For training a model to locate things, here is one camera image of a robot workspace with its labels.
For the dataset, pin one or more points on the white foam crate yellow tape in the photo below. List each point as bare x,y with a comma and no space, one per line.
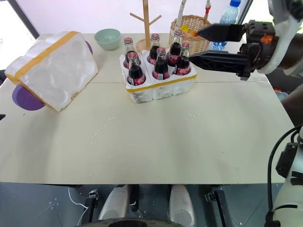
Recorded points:
163,88

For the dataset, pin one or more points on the black table leg metal clamp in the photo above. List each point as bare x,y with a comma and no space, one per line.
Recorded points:
216,203
91,203

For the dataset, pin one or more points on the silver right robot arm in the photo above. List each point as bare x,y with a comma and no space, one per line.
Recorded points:
291,196

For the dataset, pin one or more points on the dark window frame bar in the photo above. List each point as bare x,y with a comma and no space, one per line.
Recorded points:
27,20

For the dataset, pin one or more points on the purple plate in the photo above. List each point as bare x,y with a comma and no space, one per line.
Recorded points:
27,100
89,47

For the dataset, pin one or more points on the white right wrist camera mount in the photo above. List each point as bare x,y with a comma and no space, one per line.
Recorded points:
287,28

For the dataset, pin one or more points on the clear water bottle blue cap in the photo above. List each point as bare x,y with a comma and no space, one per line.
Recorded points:
229,14

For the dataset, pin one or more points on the white foam box yellow tape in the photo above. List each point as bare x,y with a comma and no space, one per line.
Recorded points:
59,71

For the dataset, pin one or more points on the white left robot leg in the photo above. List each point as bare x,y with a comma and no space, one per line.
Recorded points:
114,203

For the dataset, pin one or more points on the woven wicker basket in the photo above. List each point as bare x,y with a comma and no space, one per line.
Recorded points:
200,46

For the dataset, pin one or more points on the white robot leg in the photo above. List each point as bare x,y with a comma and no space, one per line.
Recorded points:
181,203
114,203

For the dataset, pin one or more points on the dark rounded robot torso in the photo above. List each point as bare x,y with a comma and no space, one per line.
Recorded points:
137,223

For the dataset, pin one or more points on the glass cola bottle red cap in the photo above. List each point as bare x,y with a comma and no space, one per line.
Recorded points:
175,50
161,67
129,50
154,50
183,66
136,72

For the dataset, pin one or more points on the white right robot leg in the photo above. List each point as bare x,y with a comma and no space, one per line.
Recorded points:
181,203

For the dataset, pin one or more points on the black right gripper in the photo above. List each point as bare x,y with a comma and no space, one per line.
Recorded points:
256,50

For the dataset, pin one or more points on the light green bowl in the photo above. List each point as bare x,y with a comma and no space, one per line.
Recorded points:
107,39

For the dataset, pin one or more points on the wooden mug tree stand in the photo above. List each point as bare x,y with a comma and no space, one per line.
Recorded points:
147,28

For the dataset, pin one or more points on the yellow toy fruit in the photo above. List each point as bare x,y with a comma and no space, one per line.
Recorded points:
185,28

